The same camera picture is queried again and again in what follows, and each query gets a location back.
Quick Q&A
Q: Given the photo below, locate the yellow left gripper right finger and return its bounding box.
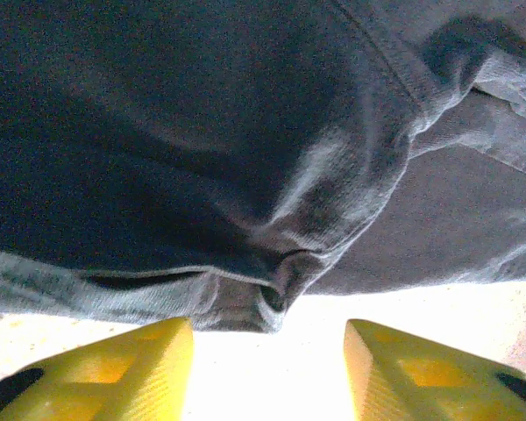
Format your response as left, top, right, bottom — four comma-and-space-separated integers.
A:
344, 318, 526, 421

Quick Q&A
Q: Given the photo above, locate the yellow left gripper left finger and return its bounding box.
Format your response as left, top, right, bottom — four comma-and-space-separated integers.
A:
0, 318, 195, 421

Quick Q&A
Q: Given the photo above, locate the dark grey t-shirt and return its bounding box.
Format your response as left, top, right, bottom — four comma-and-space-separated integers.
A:
0, 0, 526, 334

